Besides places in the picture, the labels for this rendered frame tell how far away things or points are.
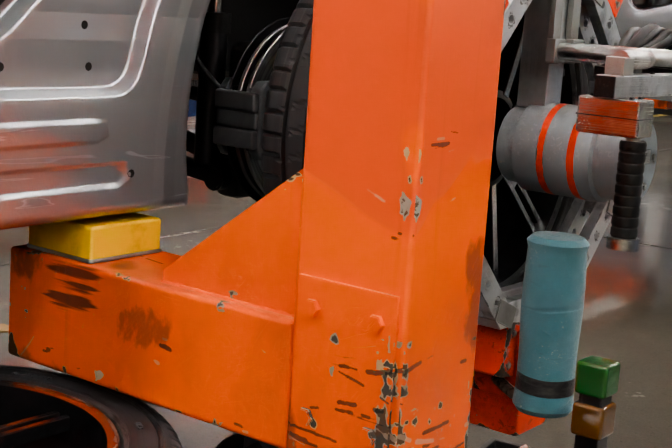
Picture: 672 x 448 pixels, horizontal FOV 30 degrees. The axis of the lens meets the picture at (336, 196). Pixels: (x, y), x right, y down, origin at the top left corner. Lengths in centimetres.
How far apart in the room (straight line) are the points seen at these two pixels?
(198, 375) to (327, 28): 47
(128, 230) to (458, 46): 60
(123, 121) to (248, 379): 41
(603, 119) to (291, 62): 46
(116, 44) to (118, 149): 14
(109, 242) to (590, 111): 68
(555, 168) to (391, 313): 57
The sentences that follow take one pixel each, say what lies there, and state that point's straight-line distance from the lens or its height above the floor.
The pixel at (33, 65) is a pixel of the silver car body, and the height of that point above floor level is 95.
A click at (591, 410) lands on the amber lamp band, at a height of 61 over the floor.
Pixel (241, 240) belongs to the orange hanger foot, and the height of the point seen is 76.
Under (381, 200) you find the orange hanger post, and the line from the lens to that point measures 136.
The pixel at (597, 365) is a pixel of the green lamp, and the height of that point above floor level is 66.
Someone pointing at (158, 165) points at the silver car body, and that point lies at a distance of 176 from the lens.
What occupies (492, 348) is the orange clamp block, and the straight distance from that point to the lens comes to 193.
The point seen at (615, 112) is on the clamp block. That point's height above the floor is 93.
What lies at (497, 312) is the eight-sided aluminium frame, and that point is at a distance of 187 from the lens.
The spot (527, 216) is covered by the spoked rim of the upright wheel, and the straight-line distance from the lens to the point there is 213.
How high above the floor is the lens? 106
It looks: 9 degrees down
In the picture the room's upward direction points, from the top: 4 degrees clockwise
